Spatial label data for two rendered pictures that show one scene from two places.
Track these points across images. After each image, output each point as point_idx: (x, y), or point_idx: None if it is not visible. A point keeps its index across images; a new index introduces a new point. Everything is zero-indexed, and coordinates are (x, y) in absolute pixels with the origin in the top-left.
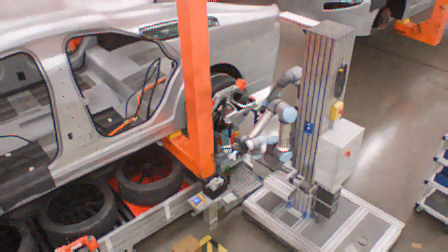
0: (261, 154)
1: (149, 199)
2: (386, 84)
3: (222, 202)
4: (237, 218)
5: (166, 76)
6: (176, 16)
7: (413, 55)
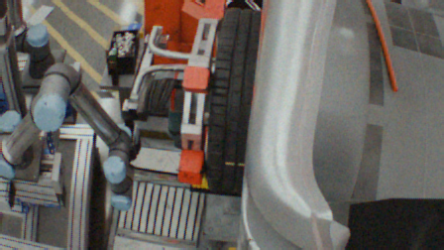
0: (59, 62)
1: None
2: None
3: (142, 141)
4: (105, 149)
5: (388, 41)
6: None
7: None
